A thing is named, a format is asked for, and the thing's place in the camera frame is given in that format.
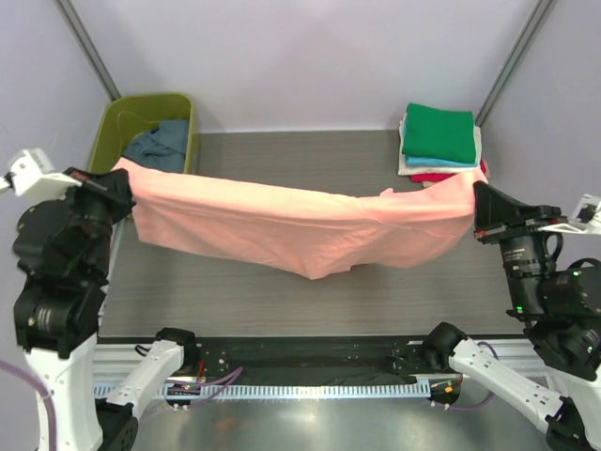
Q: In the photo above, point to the salmon pink t shirt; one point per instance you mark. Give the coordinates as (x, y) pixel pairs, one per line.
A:
(312, 234)

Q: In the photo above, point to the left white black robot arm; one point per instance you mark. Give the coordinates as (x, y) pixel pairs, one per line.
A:
(63, 247)

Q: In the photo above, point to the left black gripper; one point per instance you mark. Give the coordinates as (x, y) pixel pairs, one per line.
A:
(114, 185)

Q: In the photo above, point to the blue grey t shirt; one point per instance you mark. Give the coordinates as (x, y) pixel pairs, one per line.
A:
(163, 148)

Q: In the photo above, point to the white folded t shirt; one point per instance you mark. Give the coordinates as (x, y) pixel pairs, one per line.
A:
(405, 169)

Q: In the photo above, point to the light blue folded t shirt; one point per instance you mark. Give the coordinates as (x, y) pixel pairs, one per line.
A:
(432, 162)

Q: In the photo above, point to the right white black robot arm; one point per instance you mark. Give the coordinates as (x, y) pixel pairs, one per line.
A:
(559, 309)

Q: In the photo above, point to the left aluminium frame post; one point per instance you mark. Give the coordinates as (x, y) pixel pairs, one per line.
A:
(89, 49)

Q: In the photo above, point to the green folded t shirt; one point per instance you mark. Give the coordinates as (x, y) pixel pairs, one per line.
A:
(434, 133)

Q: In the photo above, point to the white slotted cable duct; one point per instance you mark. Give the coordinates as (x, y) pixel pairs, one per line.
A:
(420, 389)

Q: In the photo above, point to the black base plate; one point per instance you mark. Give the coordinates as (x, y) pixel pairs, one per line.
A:
(317, 360)

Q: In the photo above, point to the olive green plastic bin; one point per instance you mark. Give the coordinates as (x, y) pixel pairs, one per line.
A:
(128, 117)

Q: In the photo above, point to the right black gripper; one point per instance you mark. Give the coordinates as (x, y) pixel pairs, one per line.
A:
(496, 214)

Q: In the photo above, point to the red folded t shirt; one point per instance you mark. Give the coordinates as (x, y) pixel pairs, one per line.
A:
(416, 178)

